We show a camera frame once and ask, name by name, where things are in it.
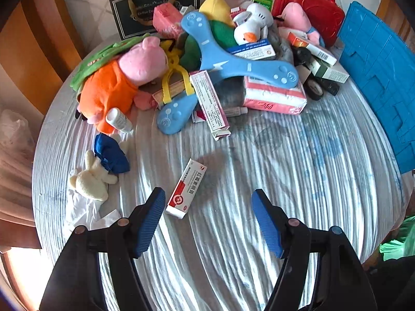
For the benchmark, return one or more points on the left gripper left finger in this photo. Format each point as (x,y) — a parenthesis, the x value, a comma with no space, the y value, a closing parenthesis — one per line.
(75,282)

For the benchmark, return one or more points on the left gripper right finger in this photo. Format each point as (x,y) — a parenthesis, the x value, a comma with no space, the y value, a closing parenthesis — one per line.
(340,281)

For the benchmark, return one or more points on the red white ointment box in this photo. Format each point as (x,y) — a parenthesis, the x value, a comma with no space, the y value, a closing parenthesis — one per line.
(186,189)

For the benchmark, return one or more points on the purple white medicine box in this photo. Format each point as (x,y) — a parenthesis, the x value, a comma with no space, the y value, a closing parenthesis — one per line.
(210,105)

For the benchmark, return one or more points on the black cylinder object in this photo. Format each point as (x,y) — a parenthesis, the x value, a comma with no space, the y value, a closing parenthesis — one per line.
(329,86)

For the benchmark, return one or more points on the green plastic bag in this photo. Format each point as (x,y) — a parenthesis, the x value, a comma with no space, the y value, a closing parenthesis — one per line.
(403,244)

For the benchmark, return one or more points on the cream rabbit blue plush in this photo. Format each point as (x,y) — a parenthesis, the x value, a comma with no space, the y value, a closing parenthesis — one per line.
(102,165)

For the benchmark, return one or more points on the striped tablecloth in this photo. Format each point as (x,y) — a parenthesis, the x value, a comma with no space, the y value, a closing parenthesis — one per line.
(330,165)

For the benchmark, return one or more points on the white pill bottle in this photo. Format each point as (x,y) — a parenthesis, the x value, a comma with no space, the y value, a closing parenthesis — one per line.
(118,120)

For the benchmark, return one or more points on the blue boomerang toy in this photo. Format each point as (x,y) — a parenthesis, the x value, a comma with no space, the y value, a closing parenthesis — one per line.
(219,65)

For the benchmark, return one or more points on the black tape roll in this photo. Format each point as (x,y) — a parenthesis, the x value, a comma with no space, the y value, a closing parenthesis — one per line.
(313,89)

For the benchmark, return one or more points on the pink pig orange plush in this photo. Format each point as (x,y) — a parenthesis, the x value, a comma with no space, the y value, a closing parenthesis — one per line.
(116,84)

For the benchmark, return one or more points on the pink striped tissue pack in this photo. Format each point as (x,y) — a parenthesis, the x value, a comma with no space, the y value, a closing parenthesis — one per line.
(262,96)

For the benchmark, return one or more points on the white green medicine box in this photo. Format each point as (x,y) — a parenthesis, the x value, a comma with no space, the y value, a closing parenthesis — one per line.
(323,70)

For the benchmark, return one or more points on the grey plush toy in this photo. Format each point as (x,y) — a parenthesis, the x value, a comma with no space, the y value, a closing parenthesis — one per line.
(231,91)

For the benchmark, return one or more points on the blue plastic storage crate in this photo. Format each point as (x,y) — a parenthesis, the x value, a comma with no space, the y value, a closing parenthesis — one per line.
(382,67)

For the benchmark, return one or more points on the green fabric hat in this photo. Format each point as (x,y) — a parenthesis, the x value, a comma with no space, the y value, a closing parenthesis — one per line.
(101,58)

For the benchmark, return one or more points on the white orange medicine box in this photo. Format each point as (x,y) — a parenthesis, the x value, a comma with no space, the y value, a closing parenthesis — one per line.
(315,49)

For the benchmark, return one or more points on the white blue medicine box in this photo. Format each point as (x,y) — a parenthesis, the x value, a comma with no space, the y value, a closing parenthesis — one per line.
(261,50)

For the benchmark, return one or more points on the yellow plastic clip toy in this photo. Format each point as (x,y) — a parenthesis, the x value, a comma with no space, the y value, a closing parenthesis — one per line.
(174,68)

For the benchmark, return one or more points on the red plastic toy suitcase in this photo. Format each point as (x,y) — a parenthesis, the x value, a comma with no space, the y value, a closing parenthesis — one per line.
(325,15)

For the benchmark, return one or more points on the pink pig blue plush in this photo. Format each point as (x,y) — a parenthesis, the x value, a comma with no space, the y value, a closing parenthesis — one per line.
(296,21)

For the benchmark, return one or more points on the white duck plush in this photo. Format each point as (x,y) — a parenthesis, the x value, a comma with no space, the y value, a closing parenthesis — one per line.
(252,25)

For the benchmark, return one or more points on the black gift box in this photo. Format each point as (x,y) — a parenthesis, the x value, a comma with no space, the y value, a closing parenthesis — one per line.
(135,17)

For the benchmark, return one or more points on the pink packet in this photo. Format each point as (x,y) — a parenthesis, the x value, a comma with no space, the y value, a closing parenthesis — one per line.
(167,21)

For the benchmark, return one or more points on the green small carton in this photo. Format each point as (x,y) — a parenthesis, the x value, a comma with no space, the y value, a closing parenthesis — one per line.
(268,4)

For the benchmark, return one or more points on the yellow plush toy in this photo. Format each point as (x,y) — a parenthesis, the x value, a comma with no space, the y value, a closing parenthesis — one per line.
(217,10)

